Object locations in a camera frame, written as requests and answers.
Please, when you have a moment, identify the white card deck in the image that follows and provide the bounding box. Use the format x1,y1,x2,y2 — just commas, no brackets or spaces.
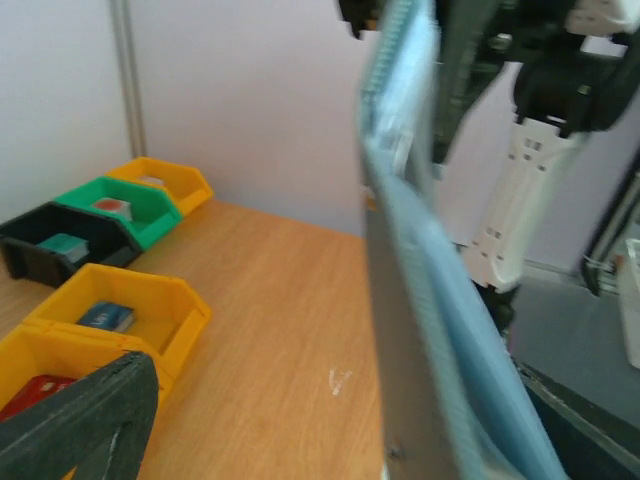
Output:
137,175,164,186

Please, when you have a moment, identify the red VIP card stack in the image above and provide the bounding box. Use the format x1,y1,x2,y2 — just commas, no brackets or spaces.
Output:
1,375,75,422

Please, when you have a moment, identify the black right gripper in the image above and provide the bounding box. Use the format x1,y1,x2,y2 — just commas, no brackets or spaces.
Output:
337,0,526,166

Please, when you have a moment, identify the middle yellow bin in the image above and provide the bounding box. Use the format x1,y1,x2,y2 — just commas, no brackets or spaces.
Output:
1,325,172,407

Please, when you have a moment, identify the blue VIP card stack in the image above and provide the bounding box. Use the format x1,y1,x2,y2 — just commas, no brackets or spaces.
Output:
77,301,135,332

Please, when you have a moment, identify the teal card deck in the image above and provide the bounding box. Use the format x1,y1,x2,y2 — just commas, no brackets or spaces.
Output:
38,233,89,263

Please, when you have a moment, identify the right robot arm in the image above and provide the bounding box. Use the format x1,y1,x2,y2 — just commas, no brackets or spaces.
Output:
338,1,639,332

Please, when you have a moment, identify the right corner aluminium post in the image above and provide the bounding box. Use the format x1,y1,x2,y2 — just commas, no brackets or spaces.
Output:
108,0,147,158

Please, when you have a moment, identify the far yellow storage bin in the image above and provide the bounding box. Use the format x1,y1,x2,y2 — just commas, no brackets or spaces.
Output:
106,157,214,217

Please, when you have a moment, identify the red spot card deck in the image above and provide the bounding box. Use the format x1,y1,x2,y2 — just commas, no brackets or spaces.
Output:
91,197,133,222

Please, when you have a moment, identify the right yellow bin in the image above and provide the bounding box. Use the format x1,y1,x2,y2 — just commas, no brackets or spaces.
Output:
23,264,212,380

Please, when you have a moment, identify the green storage bin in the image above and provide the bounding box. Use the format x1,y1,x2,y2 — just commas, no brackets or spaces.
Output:
55,176,183,250

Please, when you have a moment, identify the black storage bin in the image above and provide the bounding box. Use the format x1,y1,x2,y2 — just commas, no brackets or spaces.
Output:
1,202,143,287

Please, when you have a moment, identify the teal leather card holder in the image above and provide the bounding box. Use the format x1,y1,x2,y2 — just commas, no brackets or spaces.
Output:
358,1,565,479

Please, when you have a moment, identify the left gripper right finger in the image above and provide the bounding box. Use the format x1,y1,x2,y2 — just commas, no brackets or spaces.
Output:
515,361,639,480

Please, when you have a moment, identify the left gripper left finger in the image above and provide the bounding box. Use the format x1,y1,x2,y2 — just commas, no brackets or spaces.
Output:
1,351,159,479

